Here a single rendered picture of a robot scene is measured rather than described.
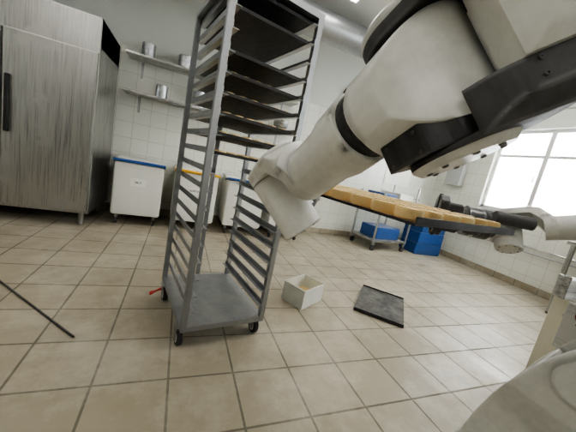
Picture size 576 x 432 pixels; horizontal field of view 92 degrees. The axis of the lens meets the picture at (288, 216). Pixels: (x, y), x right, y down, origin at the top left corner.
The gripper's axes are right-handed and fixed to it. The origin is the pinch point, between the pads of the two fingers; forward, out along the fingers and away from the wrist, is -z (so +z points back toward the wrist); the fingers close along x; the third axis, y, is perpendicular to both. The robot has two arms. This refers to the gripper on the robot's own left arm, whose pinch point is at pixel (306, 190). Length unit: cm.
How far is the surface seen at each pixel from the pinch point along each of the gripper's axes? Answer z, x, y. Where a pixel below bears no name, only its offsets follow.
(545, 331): -30, -28, -78
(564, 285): -27, -12, -76
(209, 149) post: -51, 5, 55
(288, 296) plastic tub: -140, -95, 17
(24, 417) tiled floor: 1, -101, 81
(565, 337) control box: -24, -26, -78
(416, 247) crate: -452, -87, -147
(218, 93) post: -51, 29, 55
